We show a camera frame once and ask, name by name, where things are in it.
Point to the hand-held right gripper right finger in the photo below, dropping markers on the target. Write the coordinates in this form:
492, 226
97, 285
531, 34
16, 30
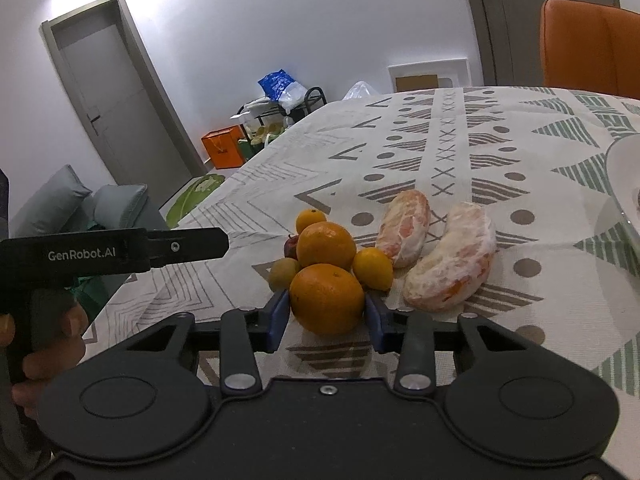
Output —
375, 325

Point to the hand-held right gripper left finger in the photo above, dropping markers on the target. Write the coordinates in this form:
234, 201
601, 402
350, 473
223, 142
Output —
277, 317

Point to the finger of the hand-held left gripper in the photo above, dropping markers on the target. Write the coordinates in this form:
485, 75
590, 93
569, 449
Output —
195, 245

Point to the yellow-green round fruit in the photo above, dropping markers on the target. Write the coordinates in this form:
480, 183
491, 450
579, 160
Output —
282, 274

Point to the large orange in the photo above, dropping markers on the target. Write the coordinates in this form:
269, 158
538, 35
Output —
327, 300
325, 245

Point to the small yellow citrus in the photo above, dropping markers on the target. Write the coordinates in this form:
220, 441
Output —
372, 267

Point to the small red apple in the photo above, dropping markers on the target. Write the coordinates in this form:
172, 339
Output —
290, 247

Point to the peeled large pomelo segment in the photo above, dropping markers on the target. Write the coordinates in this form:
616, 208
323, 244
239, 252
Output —
450, 265

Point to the peeled pink pomelo segment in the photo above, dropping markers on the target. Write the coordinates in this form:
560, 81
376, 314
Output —
405, 227

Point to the white plate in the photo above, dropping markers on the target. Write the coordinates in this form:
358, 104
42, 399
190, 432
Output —
622, 180

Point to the person's left hand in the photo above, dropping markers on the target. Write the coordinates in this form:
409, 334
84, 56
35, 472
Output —
55, 360

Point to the green and white bag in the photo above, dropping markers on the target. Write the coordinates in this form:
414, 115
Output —
195, 195

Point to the grey-green cushion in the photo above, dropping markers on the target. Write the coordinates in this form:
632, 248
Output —
50, 200
120, 205

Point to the orange box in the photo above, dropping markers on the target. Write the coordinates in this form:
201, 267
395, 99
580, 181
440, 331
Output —
222, 147

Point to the small orange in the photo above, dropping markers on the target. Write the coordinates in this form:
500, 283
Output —
310, 220

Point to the green box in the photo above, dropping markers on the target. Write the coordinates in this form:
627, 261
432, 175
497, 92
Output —
247, 149

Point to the grey door without lock plate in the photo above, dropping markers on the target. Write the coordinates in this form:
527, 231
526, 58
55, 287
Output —
115, 100

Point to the blue and white plastic bag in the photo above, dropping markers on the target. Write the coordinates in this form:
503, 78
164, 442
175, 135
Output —
275, 82

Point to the black metal rack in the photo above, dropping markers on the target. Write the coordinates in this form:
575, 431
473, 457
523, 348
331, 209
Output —
314, 97

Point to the large white plastic bag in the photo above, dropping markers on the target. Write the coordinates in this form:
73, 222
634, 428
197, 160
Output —
360, 91

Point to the white foam packaging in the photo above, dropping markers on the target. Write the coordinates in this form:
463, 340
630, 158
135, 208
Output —
452, 67

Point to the orange chair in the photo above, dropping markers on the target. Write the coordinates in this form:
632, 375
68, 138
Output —
590, 45

